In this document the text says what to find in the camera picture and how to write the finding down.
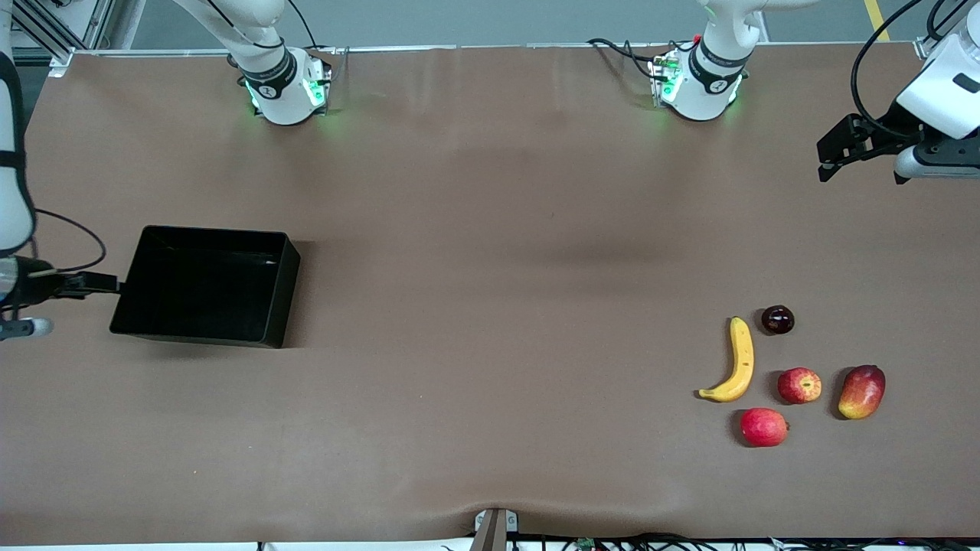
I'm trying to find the black plastic box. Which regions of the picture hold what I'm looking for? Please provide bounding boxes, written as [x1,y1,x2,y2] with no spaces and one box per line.
[109,224,301,350]

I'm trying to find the yellow banana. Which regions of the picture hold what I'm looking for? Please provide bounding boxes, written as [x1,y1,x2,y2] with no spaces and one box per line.
[698,316,756,403]

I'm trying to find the red yellow apple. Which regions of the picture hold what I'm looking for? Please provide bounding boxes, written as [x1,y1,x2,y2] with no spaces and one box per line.
[777,367,823,405]

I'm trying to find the dark purple plum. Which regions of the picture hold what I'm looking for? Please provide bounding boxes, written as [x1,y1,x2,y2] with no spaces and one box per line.
[760,305,795,336]

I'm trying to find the red yellow mango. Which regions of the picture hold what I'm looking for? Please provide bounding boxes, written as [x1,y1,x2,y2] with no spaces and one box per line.
[837,364,887,420]

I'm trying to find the red pomegranate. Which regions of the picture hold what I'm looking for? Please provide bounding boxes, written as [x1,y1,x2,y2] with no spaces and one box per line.
[739,407,790,448]

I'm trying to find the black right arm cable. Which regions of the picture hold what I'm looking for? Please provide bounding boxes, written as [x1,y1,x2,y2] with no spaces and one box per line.
[31,208,107,275]

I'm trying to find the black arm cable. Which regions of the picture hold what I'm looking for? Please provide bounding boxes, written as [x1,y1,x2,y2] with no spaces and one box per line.
[851,0,931,140]
[31,208,107,275]
[926,0,969,41]

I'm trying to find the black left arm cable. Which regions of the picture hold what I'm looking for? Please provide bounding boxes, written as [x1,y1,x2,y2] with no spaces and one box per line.
[851,0,931,140]
[926,0,969,41]

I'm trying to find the black left base cables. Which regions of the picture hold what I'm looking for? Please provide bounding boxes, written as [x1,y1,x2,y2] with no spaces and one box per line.
[588,37,667,81]

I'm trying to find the aluminium profile frame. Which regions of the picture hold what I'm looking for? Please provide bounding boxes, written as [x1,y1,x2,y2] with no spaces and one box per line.
[11,0,116,70]

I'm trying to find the black right base cable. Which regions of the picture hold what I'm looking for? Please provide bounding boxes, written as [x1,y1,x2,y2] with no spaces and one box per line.
[287,0,332,54]

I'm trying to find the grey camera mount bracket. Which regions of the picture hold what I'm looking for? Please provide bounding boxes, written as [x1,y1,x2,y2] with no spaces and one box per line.
[473,507,520,551]

